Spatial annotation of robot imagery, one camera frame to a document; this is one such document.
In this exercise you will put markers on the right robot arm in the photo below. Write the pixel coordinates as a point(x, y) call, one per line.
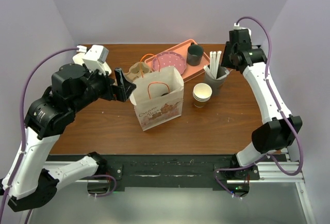
point(241, 159)

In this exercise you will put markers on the aluminium frame rail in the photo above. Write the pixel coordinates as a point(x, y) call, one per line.
point(281, 167)

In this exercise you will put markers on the stack of paper cups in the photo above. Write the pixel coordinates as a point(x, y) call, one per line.
point(202, 93)

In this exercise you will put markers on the paper bag with orange handles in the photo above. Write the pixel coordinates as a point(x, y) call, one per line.
point(151, 109)

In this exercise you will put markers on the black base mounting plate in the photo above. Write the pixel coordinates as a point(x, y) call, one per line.
point(165, 171)

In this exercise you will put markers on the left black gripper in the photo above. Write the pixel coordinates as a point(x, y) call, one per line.
point(121, 92)

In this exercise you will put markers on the grey stirrer holder cup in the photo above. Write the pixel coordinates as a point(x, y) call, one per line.
point(217, 82)

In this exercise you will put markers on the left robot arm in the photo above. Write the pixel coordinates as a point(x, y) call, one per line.
point(28, 184)

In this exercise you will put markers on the dark grey mug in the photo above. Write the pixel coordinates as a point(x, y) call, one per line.
point(194, 54)

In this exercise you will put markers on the cardboard cup carrier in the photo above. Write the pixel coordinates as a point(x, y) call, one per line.
point(137, 70)

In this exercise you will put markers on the salmon pink tray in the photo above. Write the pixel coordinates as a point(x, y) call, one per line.
point(181, 48)

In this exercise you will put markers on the pink dotted plate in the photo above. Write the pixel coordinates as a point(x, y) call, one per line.
point(167, 59)

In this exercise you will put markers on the white takeout box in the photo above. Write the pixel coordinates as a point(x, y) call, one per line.
point(78, 58)

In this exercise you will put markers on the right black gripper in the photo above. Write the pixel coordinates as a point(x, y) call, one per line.
point(225, 62)

